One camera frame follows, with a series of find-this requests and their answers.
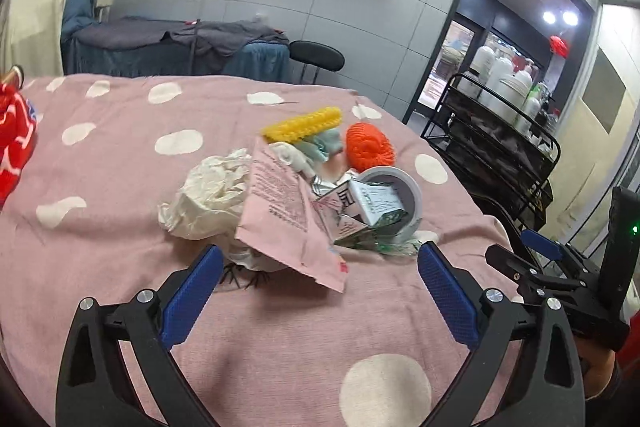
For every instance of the blue covered massage bed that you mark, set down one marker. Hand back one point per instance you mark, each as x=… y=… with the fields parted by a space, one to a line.
x=250 y=62

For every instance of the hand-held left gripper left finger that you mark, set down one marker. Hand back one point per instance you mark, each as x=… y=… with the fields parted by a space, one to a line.
x=192 y=297

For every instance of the small green white carton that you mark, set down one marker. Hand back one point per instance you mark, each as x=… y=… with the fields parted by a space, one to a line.
x=380 y=203

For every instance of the grey wall panel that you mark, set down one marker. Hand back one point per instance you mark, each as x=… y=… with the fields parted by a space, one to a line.
x=607 y=89

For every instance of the person's right hand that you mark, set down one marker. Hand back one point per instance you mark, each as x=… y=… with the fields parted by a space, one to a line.
x=600 y=369

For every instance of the pink polka dot blanket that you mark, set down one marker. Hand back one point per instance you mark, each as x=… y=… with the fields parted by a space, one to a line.
x=125 y=217

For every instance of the red patterned cloth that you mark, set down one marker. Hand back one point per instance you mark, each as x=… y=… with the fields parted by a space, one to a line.
x=15 y=137

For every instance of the round plastic cup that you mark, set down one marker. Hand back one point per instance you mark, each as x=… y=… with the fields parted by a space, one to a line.
x=414 y=199

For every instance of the black chair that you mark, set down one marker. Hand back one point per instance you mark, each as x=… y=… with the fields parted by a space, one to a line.
x=315 y=54

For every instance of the pink paper packet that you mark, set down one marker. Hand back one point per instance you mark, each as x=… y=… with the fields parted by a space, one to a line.
x=280 y=217

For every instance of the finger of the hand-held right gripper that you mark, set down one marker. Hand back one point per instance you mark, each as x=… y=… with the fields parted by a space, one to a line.
x=542 y=244
x=510 y=264

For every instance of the glass sliding door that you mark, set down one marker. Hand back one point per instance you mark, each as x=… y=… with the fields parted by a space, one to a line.
x=625 y=57

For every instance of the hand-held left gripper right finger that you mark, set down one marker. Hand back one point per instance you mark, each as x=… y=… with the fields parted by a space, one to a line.
x=445 y=292

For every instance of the blue hanging cloth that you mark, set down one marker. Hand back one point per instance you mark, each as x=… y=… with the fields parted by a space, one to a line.
x=77 y=4

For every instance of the black mesh trolley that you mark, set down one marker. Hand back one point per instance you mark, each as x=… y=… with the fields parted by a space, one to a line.
x=480 y=147

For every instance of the red hanging ornament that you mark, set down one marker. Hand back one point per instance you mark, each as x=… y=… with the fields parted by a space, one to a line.
x=560 y=45

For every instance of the white crumpled tissue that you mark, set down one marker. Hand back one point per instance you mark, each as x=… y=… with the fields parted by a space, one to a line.
x=205 y=192

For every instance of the cream curtain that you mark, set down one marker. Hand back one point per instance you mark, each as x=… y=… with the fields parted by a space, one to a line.
x=35 y=12

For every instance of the grey blanket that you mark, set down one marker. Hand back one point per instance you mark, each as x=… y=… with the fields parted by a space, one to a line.
x=140 y=34

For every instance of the group of white bottles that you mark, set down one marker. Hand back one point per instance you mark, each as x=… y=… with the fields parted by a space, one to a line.
x=500 y=77

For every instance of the beige board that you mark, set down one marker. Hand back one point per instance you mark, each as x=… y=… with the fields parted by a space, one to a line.
x=585 y=167

